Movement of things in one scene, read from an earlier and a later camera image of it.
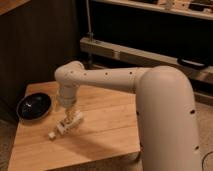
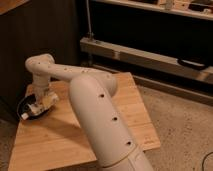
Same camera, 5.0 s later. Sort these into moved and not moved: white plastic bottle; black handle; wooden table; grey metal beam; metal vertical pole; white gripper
Moved: white plastic bottle; white gripper
Not moved: grey metal beam; metal vertical pole; wooden table; black handle
